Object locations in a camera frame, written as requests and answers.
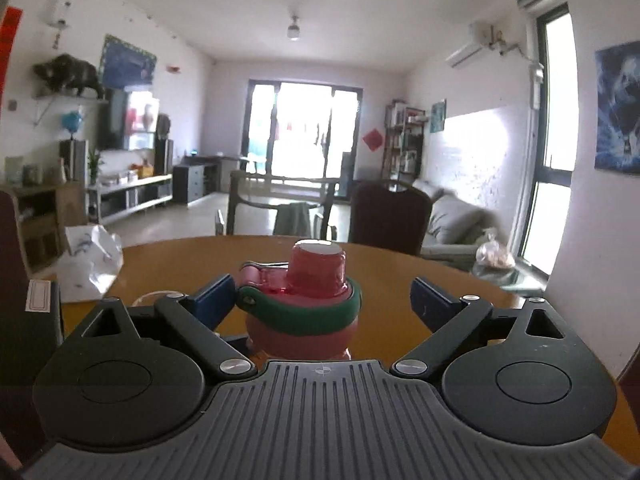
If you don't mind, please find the plastic bag with food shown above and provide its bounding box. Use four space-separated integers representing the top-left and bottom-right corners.
475 228 515 270

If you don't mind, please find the glass side table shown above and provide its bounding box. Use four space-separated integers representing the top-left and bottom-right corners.
471 263 547 298

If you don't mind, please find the white plastic bag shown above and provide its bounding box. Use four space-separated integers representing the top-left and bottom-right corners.
54 224 124 304

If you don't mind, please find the grey sofa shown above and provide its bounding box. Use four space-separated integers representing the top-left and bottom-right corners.
412 179 506 272

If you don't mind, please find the wooden side cabinet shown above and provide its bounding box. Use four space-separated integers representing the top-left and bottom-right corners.
1 181 88 274

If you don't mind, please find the dark chair behind table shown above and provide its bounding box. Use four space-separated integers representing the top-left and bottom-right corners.
348 181 433 256

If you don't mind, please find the white tv bench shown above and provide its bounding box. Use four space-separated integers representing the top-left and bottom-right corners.
86 174 172 226

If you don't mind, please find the wooden armchair with cloth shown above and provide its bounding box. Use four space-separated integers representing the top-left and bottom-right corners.
216 170 340 242

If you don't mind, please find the dark drawer cabinet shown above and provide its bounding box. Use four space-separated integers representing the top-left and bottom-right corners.
172 154 248 205

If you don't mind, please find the bookshelf with books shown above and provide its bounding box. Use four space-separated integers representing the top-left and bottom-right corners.
381 100 428 182

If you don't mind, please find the blue globe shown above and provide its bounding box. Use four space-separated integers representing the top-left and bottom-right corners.
61 110 84 139

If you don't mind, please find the brown chair at right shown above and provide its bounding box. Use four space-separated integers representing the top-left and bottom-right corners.
618 346 640 426

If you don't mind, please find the television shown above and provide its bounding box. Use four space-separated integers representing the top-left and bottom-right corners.
96 89 160 151

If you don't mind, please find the black animal figurine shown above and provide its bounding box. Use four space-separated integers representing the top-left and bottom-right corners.
32 53 104 100

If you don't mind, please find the white air conditioner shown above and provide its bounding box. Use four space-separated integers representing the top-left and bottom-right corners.
446 21 495 68

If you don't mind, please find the blue anime poster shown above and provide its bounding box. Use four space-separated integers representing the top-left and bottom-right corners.
594 41 639 174

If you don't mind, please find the ceiling lamp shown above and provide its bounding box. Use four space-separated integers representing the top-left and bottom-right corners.
286 15 300 41

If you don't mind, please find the red diamond wall decoration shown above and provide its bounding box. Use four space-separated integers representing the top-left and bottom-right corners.
362 128 385 152

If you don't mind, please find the small teal wall picture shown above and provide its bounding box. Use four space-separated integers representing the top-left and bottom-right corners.
430 99 447 133

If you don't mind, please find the dark blue wall poster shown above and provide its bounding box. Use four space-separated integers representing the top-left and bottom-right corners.
99 35 157 90

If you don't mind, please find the security camera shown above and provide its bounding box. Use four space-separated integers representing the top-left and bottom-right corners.
489 26 529 61

